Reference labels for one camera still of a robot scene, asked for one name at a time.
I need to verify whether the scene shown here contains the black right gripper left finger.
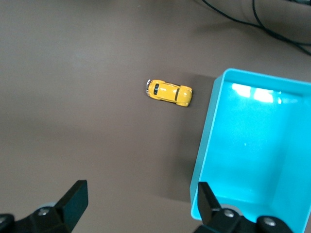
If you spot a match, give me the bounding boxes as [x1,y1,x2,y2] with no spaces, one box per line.
[0,180,88,233]

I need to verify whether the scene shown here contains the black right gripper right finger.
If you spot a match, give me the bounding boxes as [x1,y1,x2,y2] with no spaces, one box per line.
[194,181,294,233]

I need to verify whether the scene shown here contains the yellow beetle toy car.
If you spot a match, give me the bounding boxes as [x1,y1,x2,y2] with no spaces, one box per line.
[145,79,193,108]

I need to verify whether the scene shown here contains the turquoise plastic bin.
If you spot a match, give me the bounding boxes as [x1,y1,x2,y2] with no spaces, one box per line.
[190,67,311,233]

